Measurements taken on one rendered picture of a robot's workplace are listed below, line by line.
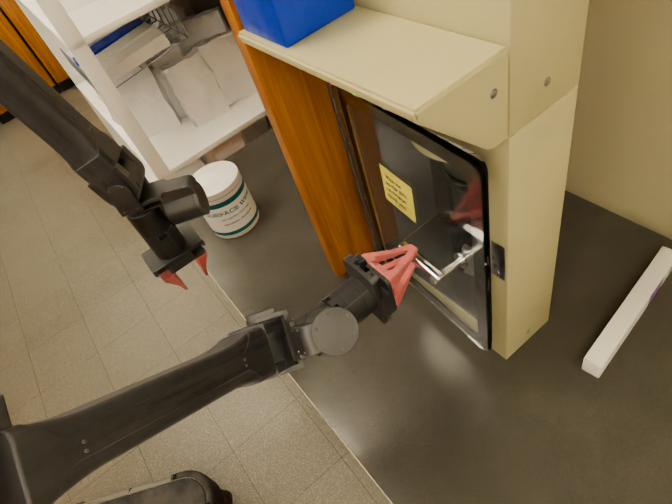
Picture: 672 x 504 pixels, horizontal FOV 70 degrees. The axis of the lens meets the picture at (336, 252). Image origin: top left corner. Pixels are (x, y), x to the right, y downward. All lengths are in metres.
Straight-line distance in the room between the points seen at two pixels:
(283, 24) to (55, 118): 0.36
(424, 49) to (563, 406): 0.60
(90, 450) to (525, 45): 0.49
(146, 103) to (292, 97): 1.07
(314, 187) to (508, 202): 0.40
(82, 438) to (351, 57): 0.41
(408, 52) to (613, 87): 0.58
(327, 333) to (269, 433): 1.46
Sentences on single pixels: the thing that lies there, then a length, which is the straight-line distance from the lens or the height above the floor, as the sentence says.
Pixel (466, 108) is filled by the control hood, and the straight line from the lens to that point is 0.46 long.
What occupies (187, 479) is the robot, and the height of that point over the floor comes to 0.24.
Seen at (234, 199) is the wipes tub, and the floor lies 1.05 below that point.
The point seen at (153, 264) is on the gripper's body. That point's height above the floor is 1.19.
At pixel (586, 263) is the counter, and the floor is 0.94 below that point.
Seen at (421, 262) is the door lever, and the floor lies 1.21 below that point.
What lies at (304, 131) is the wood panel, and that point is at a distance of 0.82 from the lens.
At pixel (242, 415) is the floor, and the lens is 2.09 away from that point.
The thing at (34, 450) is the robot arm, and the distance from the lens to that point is 0.41.
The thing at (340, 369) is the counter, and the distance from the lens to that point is 0.93.
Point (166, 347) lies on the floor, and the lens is 2.45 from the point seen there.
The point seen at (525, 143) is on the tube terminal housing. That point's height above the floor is 1.39.
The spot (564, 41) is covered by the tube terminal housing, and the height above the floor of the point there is 1.48.
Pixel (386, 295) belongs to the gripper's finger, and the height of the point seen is 1.21.
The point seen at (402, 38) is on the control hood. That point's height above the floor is 1.51.
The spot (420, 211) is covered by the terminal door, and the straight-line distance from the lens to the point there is 0.71.
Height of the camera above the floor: 1.74
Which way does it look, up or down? 46 degrees down
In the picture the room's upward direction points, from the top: 21 degrees counter-clockwise
